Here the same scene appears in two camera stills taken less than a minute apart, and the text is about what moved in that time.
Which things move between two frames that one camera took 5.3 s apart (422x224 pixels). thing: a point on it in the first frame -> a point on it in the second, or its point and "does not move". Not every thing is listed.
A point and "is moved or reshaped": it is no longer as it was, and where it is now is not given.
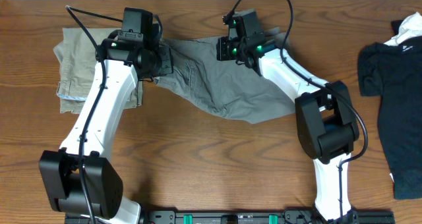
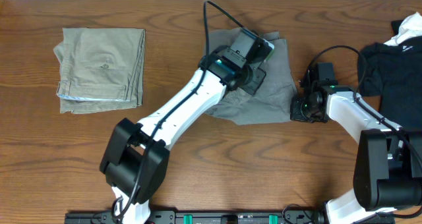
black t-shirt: x=393 y=72 does not move
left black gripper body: x=157 y=62 -> x=251 y=80
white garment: x=410 y=28 does not move
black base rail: x=361 y=217 does not move
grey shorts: x=225 y=87 is moved or reshaped
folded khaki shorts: x=78 y=58 does not move
